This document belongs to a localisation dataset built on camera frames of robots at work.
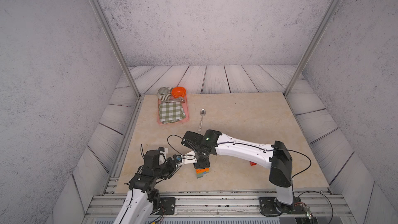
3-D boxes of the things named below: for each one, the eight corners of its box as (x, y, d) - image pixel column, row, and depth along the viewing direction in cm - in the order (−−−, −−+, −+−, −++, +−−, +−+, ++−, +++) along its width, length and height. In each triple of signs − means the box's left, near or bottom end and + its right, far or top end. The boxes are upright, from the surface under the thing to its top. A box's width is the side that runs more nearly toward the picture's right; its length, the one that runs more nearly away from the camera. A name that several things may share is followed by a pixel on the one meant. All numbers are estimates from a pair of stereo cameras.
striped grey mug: (158, 103, 119) (156, 96, 113) (160, 93, 126) (158, 86, 120) (170, 103, 119) (168, 96, 113) (172, 93, 126) (170, 86, 120)
